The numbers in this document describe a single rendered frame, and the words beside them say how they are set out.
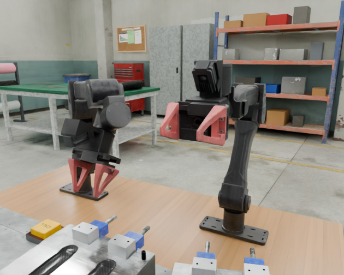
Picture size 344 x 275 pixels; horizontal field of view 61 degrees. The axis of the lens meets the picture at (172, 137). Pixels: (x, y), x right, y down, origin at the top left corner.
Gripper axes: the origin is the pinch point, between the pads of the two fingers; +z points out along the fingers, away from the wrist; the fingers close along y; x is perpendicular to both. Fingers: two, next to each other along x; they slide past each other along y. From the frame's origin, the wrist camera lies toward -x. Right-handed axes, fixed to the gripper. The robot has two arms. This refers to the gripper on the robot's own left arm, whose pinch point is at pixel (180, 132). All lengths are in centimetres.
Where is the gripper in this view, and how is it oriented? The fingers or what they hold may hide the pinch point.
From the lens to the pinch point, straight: 46.2
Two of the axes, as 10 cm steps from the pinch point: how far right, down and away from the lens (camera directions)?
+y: 8.9, 1.2, -4.4
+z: -4.5, 2.6, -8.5
